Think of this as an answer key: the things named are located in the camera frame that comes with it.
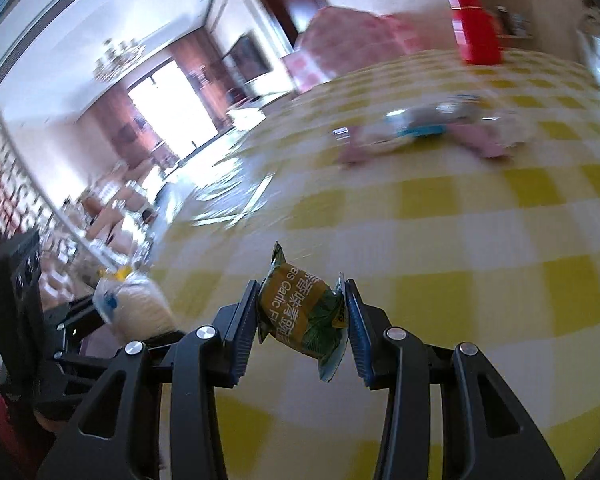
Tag red thermos jug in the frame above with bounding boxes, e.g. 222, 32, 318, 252
448, 0, 503, 66

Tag crystal chandelier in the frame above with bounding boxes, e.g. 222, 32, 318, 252
93, 38, 145, 84

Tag yellow checkered tablecloth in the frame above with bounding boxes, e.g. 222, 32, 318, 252
152, 50, 600, 478

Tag pink small snack packet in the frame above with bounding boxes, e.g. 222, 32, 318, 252
448, 122, 526, 159

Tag clear bag white rolls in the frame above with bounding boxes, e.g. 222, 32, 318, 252
92, 270, 176, 344

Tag wall television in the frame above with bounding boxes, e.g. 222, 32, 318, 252
227, 32, 272, 82

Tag pink checkered covered chair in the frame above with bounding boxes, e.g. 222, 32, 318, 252
282, 6, 422, 93

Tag blue striped snack packet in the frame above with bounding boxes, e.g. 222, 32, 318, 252
384, 103, 462, 138

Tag green garlic snack packet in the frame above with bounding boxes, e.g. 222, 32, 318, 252
258, 243, 349, 382

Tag beige leather dining chair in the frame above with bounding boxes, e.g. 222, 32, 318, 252
70, 159, 182, 262

